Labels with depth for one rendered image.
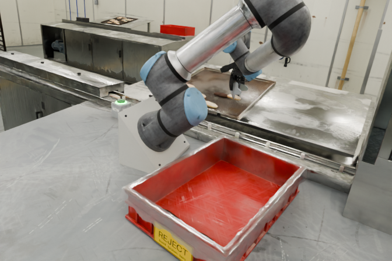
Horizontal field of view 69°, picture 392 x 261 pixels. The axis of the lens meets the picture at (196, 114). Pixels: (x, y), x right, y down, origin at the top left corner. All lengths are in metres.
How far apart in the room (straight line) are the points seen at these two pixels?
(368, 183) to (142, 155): 0.69
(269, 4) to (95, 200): 0.74
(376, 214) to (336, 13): 4.05
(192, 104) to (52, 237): 0.51
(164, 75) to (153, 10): 5.48
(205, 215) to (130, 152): 0.35
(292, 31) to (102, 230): 0.73
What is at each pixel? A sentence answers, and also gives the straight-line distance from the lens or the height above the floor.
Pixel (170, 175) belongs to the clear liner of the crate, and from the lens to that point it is 0.88.
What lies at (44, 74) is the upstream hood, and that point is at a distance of 2.08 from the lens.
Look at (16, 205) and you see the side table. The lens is 0.97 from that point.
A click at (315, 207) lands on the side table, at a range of 1.00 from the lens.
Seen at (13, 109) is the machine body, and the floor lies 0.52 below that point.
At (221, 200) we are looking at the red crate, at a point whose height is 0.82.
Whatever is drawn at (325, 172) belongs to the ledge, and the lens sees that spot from 1.12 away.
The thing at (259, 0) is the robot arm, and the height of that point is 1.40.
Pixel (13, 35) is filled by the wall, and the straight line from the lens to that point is 8.65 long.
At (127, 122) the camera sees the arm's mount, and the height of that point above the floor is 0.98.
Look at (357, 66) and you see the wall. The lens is 4.82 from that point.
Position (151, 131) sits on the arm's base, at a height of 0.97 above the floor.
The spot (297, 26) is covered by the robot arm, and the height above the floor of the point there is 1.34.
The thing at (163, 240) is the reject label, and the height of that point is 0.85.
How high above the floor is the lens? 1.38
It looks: 21 degrees down
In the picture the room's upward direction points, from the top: 5 degrees clockwise
